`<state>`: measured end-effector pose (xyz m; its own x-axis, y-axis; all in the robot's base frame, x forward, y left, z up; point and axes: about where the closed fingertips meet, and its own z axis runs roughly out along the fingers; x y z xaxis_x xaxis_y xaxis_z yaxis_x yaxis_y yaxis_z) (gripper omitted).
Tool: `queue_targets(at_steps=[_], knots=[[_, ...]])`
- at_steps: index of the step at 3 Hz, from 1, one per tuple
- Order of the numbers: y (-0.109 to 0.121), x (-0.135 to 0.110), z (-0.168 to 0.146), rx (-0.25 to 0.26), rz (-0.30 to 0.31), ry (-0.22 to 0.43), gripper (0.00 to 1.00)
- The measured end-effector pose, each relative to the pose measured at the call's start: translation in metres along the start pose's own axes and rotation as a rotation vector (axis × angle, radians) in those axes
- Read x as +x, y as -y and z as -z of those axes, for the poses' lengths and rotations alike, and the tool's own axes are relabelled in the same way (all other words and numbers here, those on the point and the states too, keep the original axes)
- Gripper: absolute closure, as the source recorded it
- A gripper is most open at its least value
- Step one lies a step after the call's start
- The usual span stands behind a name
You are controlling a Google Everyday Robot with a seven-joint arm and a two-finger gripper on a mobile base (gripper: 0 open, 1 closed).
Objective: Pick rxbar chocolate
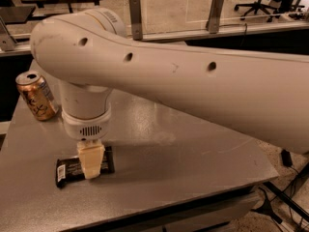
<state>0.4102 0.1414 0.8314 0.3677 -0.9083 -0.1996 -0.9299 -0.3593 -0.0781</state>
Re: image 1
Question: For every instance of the white gripper with vent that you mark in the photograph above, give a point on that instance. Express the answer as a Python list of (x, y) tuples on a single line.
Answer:
[(87, 128)]

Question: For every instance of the black rxbar chocolate wrapper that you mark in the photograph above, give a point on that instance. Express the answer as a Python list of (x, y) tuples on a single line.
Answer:
[(69, 170)]

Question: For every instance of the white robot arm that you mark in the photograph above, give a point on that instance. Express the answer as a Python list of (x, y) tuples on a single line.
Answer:
[(264, 95)]

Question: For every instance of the orange gold soda can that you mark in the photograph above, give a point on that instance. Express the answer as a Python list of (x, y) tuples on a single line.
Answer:
[(35, 91)]

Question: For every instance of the dark background table near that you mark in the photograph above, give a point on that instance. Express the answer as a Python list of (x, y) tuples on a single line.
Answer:
[(16, 15)]

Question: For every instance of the black stand leg on floor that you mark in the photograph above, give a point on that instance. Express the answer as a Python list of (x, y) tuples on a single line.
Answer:
[(266, 208)]

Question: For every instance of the left metal glass bracket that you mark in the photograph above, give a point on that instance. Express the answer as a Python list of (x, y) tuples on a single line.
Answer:
[(7, 42)]

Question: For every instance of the metal glass bracket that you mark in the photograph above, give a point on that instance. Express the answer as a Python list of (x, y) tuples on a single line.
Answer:
[(136, 19), (213, 22), (7, 42)]

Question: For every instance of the middle metal glass bracket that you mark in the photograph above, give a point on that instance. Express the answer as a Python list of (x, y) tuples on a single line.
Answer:
[(136, 19)]

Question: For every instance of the right metal glass bracket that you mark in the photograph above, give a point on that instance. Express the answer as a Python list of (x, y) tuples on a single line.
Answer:
[(213, 22)]

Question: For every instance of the black power adapter with cable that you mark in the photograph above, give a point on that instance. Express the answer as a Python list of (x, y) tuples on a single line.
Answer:
[(287, 162)]

